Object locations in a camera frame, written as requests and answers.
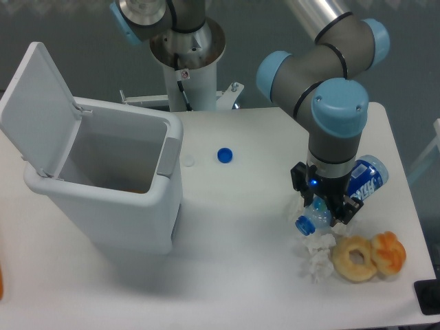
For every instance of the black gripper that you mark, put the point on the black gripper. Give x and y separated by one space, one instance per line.
333 191

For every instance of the blue label plastic bottle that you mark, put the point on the blue label plastic bottle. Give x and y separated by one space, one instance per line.
368 175

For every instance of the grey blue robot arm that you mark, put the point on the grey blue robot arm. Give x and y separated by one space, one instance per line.
318 90

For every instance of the blue bottle cap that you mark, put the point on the blue bottle cap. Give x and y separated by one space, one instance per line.
225 155

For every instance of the white bottle cap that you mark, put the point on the white bottle cap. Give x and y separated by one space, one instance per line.
188 161

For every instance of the white trash can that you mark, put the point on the white trash can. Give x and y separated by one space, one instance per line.
113 169

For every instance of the crumpled white tissue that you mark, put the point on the crumpled white tissue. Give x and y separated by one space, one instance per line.
315 250

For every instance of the orange glazed pastry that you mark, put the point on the orange glazed pastry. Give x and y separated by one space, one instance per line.
388 253

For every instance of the black device corner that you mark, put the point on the black device corner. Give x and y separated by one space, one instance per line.
427 292

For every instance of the orange object at edge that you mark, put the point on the orange object at edge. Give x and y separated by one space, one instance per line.
2 276

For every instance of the ring donut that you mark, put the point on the ring donut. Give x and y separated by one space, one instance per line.
351 258

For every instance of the white frame at right edge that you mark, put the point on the white frame at right edge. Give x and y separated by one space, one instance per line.
426 158

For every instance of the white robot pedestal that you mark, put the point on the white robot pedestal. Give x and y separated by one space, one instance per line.
189 65

